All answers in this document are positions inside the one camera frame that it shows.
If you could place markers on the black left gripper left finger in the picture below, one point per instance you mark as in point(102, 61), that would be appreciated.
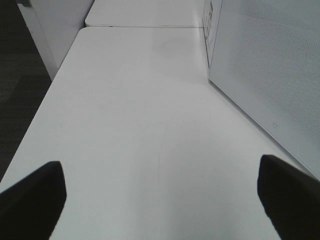
point(31, 208)

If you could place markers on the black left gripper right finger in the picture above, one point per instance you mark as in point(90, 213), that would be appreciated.
point(290, 198)

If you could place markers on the white microwave door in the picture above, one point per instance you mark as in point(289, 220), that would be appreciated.
point(266, 58)

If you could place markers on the white partition panel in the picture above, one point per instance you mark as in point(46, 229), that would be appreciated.
point(53, 25)

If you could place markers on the white microwave oven body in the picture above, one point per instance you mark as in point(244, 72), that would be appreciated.
point(210, 21)

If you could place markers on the white adjacent table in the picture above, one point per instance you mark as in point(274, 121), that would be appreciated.
point(146, 13)

